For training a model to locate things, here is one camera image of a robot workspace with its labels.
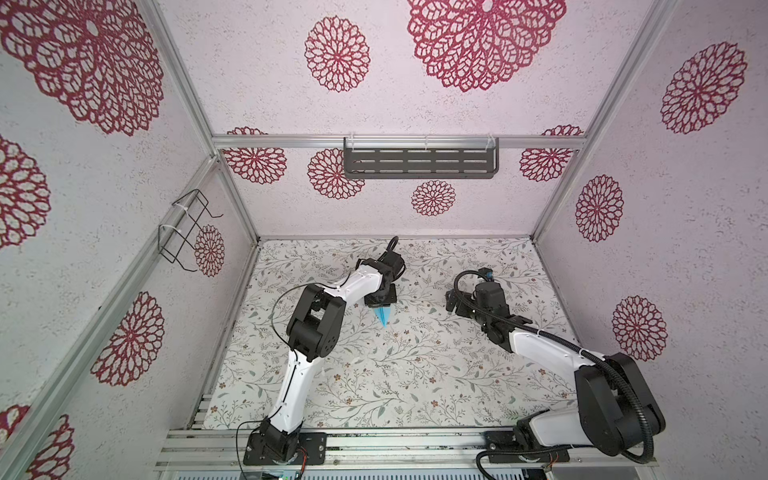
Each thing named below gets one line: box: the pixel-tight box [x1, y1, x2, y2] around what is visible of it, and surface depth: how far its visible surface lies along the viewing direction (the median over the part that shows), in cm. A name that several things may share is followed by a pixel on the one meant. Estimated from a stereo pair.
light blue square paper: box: [374, 306, 391, 328], surface depth 99 cm
